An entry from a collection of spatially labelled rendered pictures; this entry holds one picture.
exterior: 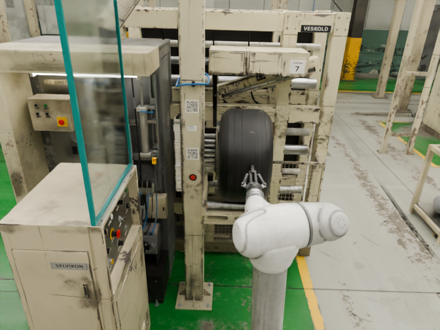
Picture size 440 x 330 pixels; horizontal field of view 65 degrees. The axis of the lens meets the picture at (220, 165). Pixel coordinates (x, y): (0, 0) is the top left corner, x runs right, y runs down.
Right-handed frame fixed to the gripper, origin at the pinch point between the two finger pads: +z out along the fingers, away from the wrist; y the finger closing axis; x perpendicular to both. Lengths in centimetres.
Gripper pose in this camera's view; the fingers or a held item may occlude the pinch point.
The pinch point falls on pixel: (252, 171)
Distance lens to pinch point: 183.8
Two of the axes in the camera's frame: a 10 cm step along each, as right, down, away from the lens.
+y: -10.0, -0.3, 0.1
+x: -0.2, 8.3, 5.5
